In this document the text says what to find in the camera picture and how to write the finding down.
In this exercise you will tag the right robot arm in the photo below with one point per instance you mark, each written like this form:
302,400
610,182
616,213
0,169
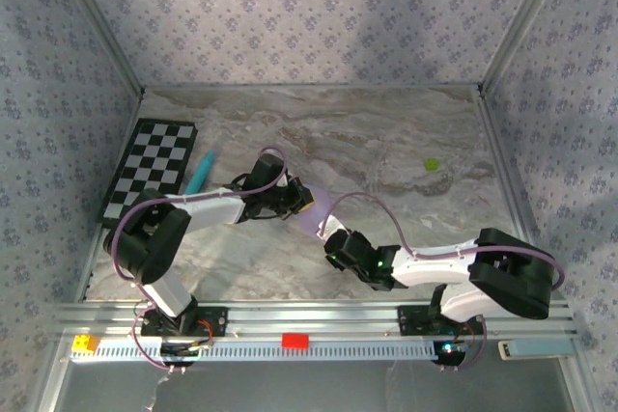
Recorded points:
434,272

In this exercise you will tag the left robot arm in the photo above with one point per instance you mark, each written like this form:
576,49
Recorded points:
212,209

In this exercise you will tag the teal toy microphone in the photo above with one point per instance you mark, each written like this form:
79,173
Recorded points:
202,173

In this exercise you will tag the red block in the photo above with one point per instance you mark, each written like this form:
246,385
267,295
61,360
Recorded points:
295,340

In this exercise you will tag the small yellow-green object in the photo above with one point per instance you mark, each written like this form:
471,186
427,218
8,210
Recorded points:
431,164

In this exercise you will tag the black and white chessboard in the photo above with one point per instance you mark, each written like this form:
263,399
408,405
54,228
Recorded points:
154,156

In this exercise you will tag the black controller board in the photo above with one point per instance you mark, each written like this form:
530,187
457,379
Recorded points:
451,351
176,351

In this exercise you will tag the light blue box device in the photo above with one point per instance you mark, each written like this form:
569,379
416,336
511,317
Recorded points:
536,348

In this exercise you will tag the yellow block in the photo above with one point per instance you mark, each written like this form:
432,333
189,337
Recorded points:
84,343

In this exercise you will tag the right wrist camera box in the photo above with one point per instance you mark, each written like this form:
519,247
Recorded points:
330,228

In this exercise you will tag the aluminium mounting rail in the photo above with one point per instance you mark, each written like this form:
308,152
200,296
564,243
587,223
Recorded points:
314,318

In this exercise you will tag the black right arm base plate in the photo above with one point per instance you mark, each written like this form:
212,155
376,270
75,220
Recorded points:
410,320

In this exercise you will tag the aluminium frame beam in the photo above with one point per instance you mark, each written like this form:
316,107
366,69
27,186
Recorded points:
309,87
499,142
89,267

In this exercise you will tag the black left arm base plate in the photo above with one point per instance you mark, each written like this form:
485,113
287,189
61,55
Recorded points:
212,320

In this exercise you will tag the aluminium frame post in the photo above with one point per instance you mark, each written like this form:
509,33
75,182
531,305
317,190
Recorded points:
101,26
526,21

